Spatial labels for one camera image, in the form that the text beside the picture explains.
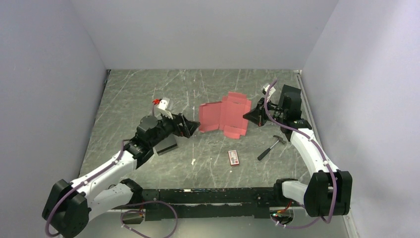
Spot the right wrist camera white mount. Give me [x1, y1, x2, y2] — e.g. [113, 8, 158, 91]
[262, 83, 276, 101]

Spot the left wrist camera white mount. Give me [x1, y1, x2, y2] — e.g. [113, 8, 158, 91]
[152, 97, 173, 119]

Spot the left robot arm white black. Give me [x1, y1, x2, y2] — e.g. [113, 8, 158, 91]
[42, 114, 201, 238]

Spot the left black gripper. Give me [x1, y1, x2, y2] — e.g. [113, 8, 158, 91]
[150, 110, 200, 148]

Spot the black box near left arm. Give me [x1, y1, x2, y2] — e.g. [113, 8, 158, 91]
[154, 135, 178, 156]

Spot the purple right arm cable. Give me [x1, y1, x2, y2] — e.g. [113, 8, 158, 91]
[263, 78, 337, 230]

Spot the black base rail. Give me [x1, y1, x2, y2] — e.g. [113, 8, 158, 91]
[121, 187, 304, 225]

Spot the hammer with black handle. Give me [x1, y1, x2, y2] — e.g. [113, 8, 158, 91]
[257, 135, 286, 161]

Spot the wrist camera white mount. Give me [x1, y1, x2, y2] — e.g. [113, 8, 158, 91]
[152, 97, 173, 119]
[262, 83, 276, 101]

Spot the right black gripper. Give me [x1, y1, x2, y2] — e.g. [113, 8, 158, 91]
[243, 97, 287, 127]

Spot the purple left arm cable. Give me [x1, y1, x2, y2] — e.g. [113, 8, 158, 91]
[45, 139, 178, 238]

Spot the red cardboard paper box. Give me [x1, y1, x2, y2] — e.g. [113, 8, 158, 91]
[199, 92, 252, 139]

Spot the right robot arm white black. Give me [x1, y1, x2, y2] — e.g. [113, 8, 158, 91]
[243, 84, 353, 221]

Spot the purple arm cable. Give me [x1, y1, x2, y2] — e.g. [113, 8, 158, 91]
[45, 139, 178, 238]
[263, 78, 337, 230]

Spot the small red white box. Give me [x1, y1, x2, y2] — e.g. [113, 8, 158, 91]
[228, 150, 240, 166]

